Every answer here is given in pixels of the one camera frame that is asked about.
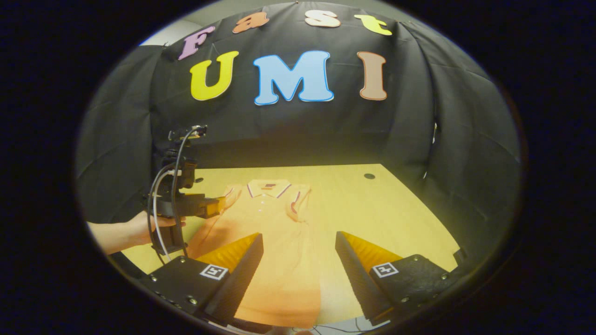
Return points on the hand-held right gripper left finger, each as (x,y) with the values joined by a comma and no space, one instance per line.
(240,279)

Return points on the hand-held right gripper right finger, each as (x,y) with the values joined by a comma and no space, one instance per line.
(354,279)

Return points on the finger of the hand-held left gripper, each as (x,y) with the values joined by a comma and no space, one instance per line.
(195,205)

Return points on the orange T-shirt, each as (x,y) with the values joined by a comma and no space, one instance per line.
(279,242)

